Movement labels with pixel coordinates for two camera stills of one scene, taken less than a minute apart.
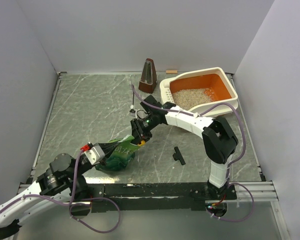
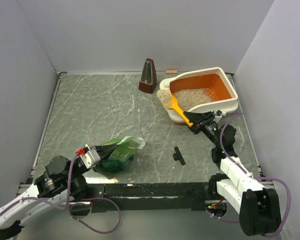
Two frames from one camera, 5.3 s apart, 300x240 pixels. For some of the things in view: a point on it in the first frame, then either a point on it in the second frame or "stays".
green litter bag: [122, 156] stays
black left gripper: [108, 147] stays
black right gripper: [138, 132] to [196, 117]
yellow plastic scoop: [142, 143] to [169, 100]
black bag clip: [178, 156] stays
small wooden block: [171, 71] stays
